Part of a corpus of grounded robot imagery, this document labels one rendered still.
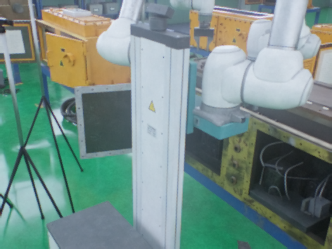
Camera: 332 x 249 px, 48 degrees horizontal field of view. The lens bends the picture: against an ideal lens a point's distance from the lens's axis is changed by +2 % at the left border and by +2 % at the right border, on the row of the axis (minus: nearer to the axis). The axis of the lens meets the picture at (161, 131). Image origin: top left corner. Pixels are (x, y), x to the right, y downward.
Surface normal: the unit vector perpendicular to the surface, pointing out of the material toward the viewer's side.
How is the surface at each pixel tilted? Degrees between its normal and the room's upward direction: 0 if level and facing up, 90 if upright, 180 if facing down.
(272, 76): 77
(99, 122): 90
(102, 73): 90
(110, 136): 90
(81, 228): 0
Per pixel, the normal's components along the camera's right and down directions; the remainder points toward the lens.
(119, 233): 0.02, -0.90
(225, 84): -0.47, 0.35
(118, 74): 0.58, 0.36
